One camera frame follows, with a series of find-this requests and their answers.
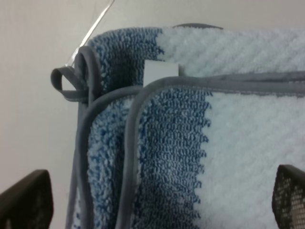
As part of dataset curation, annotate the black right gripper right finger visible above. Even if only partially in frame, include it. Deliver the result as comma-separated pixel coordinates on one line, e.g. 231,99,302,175
272,165,305,229

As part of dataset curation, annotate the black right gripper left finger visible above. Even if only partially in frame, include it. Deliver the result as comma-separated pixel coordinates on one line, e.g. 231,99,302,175
0,169,54,229

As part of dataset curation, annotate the blue white striped towel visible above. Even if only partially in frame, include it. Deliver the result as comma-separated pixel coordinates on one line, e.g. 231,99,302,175
51,24,305,229

